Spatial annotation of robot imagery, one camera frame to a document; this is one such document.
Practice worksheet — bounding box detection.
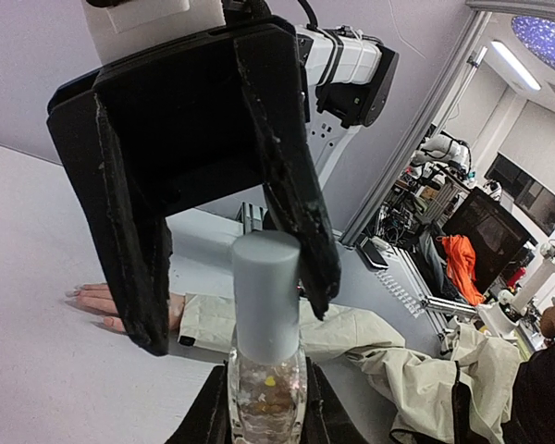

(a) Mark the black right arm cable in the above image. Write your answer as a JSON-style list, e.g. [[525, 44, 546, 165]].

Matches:
[[295, 0, 320, 27]]

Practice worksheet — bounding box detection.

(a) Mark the aluminium enclosure post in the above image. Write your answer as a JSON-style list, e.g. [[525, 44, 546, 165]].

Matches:
[[339, 7, 491, 247]]

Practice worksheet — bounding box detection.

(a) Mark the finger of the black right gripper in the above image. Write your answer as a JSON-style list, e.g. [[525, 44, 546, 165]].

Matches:
[[234, 36, 341, 319], [73, 92, 172, 356]]

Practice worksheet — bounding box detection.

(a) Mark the beige sleeved forearm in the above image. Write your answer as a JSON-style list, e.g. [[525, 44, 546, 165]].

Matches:
[[178, 291, 524, 444]]

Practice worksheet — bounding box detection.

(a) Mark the clear nail polish bottle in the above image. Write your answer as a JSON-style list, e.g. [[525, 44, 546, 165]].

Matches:
[[227, 346, 308, 444]]

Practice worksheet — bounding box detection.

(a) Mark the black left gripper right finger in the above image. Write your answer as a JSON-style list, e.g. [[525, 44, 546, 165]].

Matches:
[[304, 363, 365, 444]]

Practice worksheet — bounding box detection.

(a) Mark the black background monitor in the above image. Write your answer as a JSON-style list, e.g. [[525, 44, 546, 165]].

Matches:
[[441, 188, 538, 293]]

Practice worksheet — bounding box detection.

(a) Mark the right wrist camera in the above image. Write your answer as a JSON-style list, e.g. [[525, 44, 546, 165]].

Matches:
[[81, 0, 226, 65]]

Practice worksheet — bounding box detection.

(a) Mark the mannequin hand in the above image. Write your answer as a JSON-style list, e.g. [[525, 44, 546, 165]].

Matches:
[[65, 282, 186, 334]]

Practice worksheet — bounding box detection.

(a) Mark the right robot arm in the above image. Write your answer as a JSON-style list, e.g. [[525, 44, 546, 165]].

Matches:
[[47, 1, 399, 356]]

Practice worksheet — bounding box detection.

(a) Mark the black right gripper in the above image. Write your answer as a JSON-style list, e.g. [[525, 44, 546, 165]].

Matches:
[[47, 16, 307, 217]]

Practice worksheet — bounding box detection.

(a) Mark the ceiling light fixture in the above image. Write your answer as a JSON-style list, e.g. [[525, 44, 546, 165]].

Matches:
[[491, 40, 541, 91]]

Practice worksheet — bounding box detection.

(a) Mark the orange cloth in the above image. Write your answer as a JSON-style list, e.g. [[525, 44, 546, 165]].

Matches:
[[439, 235, 485, 306]]

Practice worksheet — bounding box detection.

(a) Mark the white nail polish cap brush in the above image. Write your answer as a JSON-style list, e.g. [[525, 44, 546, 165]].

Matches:
[[232, 230, 301, 365]]

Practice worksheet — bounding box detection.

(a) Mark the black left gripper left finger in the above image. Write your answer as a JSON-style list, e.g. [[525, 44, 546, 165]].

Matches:
[[166, 365, 227, 444]]

